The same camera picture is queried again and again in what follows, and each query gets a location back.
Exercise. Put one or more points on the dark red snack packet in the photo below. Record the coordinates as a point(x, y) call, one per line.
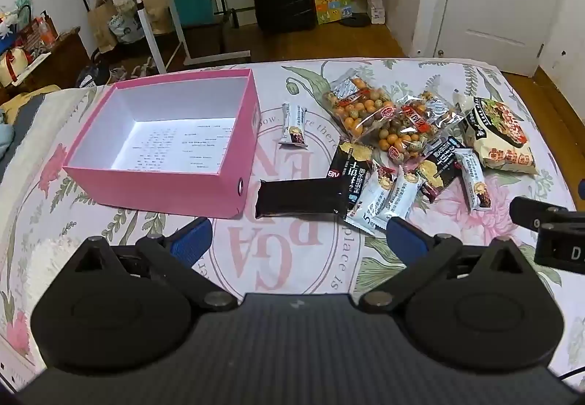
point(429, 194)

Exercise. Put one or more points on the white plastic bag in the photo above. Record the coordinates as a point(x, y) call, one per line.
point(377, 3)

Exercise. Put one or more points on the brown paper bag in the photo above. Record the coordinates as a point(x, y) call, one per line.
point(156, 12)
point(101, 28)

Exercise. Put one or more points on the wooden nightstand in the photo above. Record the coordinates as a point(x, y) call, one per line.
point(59, 62)

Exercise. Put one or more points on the black round floor disc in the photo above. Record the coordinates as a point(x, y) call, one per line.
point(355, 20)

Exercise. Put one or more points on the red patterned bag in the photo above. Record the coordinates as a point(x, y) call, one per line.
point(32, 37)

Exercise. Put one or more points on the white shoe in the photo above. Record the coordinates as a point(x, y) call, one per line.
point(118, 73)
point(145, 68)

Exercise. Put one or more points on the white grey quilt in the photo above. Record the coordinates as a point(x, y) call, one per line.
point(50, 112)

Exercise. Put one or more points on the cream noodle packet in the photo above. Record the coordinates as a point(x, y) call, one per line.
point(498, 131)

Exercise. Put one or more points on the black bar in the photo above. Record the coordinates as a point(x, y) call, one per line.
point(297, 199)

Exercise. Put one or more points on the clear bag of coated nuts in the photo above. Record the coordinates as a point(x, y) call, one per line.
point(427, 115)
point(356, 112)
point(402, 147)

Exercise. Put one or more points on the pale green plastic bag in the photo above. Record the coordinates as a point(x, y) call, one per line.
point(125, 28)

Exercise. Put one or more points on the black floor bag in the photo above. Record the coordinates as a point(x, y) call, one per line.
point(91, 71)

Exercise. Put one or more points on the white gift bag red ribbon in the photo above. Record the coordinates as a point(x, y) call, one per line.
point(13, 67)

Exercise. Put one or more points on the colourful checked gift bag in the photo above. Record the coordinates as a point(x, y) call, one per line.
point(333, 5)

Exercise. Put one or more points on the black cracker packet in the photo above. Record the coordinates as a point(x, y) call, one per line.
point(441, 167)
point(349, 172)

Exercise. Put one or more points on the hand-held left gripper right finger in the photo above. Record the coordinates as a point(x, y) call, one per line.
point(404, 237)

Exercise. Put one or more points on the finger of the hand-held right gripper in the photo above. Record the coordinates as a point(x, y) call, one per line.
point(534, 213)
point(582, 189)

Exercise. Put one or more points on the pink cardboard box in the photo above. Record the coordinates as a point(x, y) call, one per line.
point(151, 190)

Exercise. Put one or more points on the yellow pillow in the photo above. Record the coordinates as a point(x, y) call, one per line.
point(27, 98)

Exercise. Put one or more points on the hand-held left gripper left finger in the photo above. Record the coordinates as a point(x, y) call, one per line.
point(192, 238)

